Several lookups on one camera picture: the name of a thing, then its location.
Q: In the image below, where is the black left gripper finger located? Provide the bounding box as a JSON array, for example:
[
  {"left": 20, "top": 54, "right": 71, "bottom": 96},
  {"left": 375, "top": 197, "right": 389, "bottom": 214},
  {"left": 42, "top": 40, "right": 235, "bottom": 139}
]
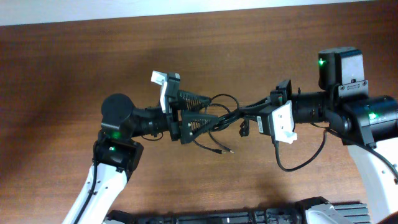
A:
[
  {"left": 177, "top": 90, "right": 211, "bottom": 111},
  {"left": 180, "top": 111, "right": 218, "bottom": 144}
]

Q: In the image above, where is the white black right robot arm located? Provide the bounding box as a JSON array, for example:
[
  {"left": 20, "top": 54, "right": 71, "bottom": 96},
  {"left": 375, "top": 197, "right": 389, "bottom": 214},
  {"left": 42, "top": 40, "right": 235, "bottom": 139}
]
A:
[{"left": 238, "top": 47, "right": 397, "bottom": 223}]

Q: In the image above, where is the black micro-usb cable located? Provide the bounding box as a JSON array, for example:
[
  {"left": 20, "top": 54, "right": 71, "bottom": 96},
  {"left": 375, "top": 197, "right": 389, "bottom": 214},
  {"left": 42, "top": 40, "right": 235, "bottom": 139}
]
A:
[{"left": 192, "top": 93, "right": 242, "bottom": 155}]

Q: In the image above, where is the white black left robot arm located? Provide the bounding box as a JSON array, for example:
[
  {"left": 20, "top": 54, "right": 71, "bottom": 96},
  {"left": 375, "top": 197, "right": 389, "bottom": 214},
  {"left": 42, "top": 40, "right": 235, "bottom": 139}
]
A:
[{"left": 64, "top": 71, "right": 219, "bottom": 223}]

